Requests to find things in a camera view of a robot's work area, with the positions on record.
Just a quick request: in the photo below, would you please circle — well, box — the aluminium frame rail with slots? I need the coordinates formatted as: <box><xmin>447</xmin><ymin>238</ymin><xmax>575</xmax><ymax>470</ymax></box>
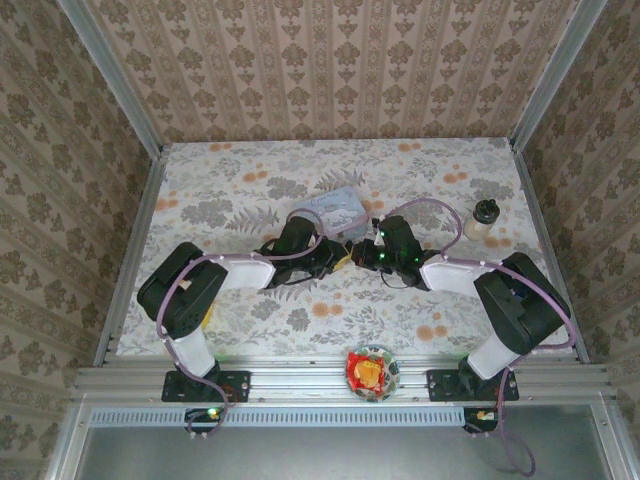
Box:
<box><xmin>73</xmin><ymin>355</ymin><xmax>612</xmax><ymax>402</ymax></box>

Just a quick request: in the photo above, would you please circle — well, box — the patterned ceramic plate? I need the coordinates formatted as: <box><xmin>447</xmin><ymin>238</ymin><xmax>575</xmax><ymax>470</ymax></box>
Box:
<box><xmin>344</xmin><ymin>344</ymin><xmax>402</xmax><ymax>404</ymax></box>

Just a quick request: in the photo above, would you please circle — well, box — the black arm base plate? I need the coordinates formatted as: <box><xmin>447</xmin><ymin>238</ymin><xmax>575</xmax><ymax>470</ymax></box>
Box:
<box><xmin>160</xmin><ymin>368</ymin><xmax>252</xmax><ymax>404</ymax></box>
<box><xmin>425</xmin><ymin>367</ymin><xmax>520</xmax><ymax>404</ymax></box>

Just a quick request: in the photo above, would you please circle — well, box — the aluminium corner post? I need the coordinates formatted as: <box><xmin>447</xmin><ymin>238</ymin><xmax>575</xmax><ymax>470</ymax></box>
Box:
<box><xmin>508</xmin><ymin>0</ymin><xmax>610</xmax><ymax>152</ymax></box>
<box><xmin>57</xmin><ymin>0</ymin><xmax>165</xmax><ymax>157</ymax></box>

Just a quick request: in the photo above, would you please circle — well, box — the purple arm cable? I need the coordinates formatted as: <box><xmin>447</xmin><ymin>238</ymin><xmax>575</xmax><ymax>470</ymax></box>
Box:
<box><xmin>156</xmin><ymin>208</ymin><xmax>327</xmax><ymax>441</ymax></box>
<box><xmin>374</xmin><ymin>198</ymin><xmax>574</xmax><ymax>477</ymax></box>

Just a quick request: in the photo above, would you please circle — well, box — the small black controller board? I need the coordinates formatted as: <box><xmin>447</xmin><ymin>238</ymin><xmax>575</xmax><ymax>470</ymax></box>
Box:
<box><xmin>461</xmin><ymin>406</ymin><xmax>502</xmax><ymax>434</ymax></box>
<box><xmin>183</xmin><ymin>406</ymin><xmax>227</xmax><ymax>435</ymax></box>

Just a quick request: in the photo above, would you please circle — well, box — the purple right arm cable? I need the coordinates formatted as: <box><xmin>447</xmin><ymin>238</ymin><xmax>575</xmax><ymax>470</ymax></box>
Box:
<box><xmin>374</xmin><ymin>198</ymin><xmax>574</xmax><ymax>477</ymax></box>

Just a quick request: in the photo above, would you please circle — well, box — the aluminium side rail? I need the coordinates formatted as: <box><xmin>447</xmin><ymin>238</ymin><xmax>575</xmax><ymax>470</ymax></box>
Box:
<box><xmin>508</xmin><ymin>138</ymin><xmax>592</xmax><ymax>365</ymax></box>
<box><xmin>93</xmin><ymin>149</ymin><xmax>167</xmax><ymax>367</ymax></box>

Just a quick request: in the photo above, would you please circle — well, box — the grey metal sheet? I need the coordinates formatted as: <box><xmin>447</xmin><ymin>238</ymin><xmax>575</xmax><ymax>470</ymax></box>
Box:
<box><xmin>74</xmin><ymin>404</ymin><xmax>617</xmax><ymax>480</ymax></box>

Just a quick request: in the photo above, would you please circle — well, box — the grey slotted cable duct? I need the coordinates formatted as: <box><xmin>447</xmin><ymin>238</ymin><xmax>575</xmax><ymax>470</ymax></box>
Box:
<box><xmin>89</xmin><ymin>405</ymin><xmax>466</xmax><ymax>429</ymax></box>

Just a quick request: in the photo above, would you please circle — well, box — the glass jar with black lid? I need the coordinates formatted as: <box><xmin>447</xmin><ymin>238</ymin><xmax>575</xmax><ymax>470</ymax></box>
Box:
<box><xmin>463</xmin><ymin>198</ymin><xmax>502</xmax><ymax>242</ymax></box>

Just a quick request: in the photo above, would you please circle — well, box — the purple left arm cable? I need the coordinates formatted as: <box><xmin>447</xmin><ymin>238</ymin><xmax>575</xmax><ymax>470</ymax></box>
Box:
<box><xmin>156</xmin><ymin>208</ymin><xmax>327</xmax><ymax>441</ymax></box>

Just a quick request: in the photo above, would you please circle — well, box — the red snack packet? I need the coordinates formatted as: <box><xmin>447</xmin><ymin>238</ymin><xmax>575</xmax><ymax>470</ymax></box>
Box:
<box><xmin>346</xmin><ymin>350</ymin><xmax>390</xmax><ymax>394</ymax></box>

